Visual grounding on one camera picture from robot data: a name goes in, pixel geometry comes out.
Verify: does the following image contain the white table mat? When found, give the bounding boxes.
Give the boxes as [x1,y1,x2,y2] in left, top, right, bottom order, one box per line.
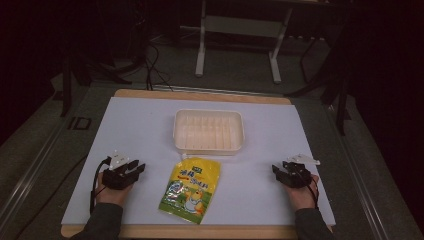
[60,96,336,227]

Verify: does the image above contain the black floor cables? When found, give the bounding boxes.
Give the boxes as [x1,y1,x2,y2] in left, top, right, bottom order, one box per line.
[142,41,175,92]

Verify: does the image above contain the person's left hand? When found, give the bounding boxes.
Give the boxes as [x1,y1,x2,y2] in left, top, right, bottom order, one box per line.
[94,173,134,208]

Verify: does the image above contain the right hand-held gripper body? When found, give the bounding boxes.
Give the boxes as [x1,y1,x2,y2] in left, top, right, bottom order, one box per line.
[276,153,321,190]

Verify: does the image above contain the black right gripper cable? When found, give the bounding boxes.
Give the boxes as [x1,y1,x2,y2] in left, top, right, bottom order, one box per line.
[301,171,320,210]

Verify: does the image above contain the white metal table frame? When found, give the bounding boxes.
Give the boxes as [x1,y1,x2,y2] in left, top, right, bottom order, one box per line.
[194,0,295,85]

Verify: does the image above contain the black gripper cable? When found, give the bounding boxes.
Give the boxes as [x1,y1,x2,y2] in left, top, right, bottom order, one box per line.
[301,171,320,210]
[88,157,112,215]

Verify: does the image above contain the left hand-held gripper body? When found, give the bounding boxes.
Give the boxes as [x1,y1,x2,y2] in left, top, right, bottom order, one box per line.
[101,150,138,191]

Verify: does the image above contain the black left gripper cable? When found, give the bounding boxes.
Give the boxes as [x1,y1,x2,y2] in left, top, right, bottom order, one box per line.
[88,157,112,215]

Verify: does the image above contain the yellow and green food packet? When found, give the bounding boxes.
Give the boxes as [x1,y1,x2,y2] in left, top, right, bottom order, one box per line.
[158,156,222,225]

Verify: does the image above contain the white plastic tray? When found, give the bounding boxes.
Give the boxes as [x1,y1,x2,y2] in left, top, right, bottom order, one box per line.
[172,108,246,157]

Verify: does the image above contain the person's right hand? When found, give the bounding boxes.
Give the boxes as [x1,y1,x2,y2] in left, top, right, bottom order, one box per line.
[283,175,320,211]

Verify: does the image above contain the black metal stand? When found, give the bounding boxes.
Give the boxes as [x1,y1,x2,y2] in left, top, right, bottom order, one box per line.
[285,13,353,137]
[59,49,134,118]

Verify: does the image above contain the grey metal floor rail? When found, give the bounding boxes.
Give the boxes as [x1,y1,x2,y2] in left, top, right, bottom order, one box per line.
[324,99,391,240]
[0,114,73,228]

